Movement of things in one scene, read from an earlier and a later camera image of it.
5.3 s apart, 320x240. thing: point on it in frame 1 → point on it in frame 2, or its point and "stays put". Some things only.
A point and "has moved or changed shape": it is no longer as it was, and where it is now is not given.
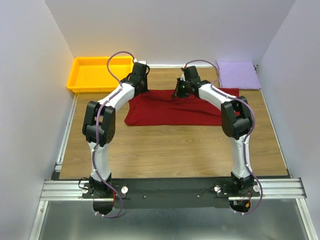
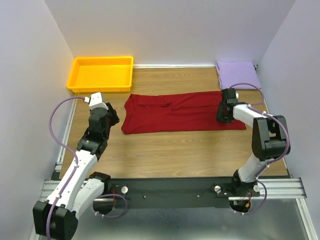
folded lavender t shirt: (238, 75) stays put
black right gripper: (179, 81) → (219, 117)
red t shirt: (161, 109) has moved or changed shape
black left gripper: (145, 89) → (113, 113)
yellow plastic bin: (90, 74) stays put
